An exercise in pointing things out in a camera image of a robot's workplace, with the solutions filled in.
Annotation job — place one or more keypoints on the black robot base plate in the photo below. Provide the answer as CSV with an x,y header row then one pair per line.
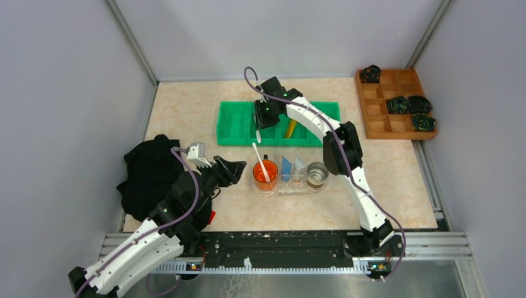
x,y
289,249

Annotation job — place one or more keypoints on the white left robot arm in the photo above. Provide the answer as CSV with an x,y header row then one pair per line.
x,y
137,256

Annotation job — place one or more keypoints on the clear textured plastic tray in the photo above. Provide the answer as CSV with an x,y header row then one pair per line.
x,y
278,187

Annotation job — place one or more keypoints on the steel cup orange sleeve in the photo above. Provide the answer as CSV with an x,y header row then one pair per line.
x,y
316,174

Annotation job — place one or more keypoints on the brown wooden compartment tray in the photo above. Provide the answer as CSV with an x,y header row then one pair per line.
x,y
393,105

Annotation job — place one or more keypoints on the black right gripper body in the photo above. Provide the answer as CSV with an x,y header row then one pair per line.
x,y
266,121

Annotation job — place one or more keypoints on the green compartment bin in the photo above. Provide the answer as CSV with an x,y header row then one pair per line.
x,y
236,127

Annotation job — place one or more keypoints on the orange plastic mug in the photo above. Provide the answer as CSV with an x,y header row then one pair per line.
x,y
265,181

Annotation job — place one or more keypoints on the black cloth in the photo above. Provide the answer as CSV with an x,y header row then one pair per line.
x,y
160,188

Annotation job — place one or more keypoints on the white toothpaste tube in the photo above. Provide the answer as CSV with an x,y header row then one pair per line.
x,y
300,167

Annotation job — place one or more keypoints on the red tag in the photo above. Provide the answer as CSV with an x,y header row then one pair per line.
x,y
212,216

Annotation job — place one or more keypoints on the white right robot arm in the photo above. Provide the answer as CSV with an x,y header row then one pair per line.
x,y
342,155

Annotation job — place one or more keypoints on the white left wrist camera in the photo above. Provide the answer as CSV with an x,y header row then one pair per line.
x,y
196,155

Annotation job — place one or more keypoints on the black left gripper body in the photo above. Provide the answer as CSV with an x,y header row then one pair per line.
x,y
218,172

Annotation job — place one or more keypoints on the yellow toothpaste tube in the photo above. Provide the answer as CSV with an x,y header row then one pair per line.
x,y
290,129

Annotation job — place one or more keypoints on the blue toothpaste tube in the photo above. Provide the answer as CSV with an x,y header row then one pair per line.
x,y
286,170

